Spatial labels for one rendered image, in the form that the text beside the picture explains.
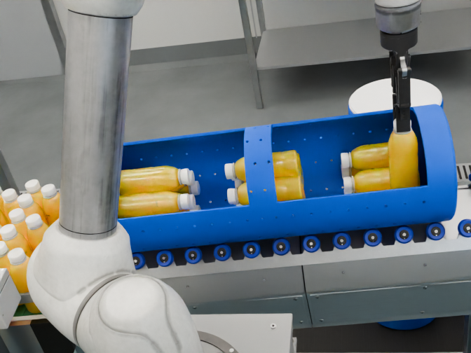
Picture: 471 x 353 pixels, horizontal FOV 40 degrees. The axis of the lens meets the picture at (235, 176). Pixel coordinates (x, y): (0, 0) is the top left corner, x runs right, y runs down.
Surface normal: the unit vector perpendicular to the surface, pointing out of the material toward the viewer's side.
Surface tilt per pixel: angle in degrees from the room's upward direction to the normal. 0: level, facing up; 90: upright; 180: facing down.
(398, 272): 70
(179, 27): 90
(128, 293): 10
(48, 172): 0
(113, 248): 61
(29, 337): 90
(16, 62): 90
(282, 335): 4
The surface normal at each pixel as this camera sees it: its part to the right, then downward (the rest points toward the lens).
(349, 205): -0.11, 0.50
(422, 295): 0.01, 0.81
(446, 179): -0.10, 0.29
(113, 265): 0.73, 0.12
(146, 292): -0.16, -0.70
